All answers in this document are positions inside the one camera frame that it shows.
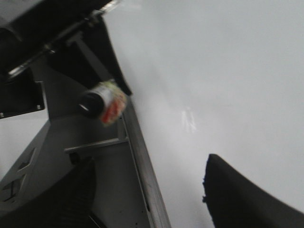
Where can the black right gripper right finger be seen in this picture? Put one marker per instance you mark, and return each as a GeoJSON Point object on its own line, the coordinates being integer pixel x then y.
{"type": "Point", "coordinates": [233, 201]}

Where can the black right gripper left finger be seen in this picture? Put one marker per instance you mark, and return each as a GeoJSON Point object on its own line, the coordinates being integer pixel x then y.
{"type": "Point", "coordinates": [107, 55]}

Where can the white black whiteboard marker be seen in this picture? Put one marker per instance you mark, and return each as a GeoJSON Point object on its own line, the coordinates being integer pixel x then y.
{"type": "Point", "coordinates": [93, 102]}

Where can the red magnet taped to marker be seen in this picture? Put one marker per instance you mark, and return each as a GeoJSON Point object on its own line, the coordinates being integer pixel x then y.
{"type": "Point", "coordinates": [117, 105]}

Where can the white whiteboard with aluminium frame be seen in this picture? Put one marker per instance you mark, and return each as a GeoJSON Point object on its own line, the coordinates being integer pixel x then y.
{"type": "Point", "coordinates": [221, 77]}

